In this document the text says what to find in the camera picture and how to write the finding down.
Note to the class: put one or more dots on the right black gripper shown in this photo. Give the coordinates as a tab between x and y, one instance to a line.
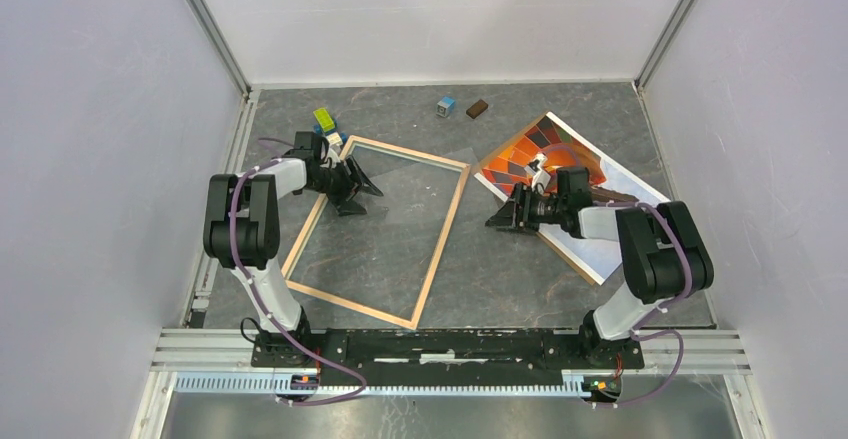
509	216

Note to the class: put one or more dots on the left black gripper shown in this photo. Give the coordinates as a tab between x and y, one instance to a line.
346	207

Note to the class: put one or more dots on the colourful balloon photo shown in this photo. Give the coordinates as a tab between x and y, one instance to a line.
564	146

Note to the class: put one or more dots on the brown cardboard backing board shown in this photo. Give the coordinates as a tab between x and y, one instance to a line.
575	265

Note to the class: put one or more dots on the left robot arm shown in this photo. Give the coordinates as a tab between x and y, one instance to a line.
242	223

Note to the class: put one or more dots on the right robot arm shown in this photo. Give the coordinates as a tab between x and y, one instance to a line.
663	256

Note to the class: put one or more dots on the white blue toy car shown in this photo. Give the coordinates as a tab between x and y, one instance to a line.
336	139

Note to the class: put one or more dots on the green blue toy car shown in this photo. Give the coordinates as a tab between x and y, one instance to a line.
325	124

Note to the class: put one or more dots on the small brown block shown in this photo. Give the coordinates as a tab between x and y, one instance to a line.
477	109

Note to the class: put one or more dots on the blue white cube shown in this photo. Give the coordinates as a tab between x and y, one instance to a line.
445	106

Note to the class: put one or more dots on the aluminium base profile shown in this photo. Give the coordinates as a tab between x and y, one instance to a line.
714	352

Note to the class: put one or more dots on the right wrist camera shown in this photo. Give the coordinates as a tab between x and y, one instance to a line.
537	173

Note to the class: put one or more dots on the light wooden picture frame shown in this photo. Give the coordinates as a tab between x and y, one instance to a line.
381	264

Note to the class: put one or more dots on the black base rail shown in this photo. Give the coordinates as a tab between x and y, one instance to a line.
382	357

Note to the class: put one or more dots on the left floor aluminium rail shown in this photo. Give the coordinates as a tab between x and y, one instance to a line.
205	269

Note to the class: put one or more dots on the slotted cable duct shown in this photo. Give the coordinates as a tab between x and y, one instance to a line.
302	385

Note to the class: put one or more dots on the left corner aluminium post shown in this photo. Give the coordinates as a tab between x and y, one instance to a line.
214	34

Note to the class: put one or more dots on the corner aluminium post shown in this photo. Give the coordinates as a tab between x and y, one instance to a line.
664	41
214	34

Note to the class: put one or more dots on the right corner aluminium post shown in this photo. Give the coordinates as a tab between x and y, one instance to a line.
664	41

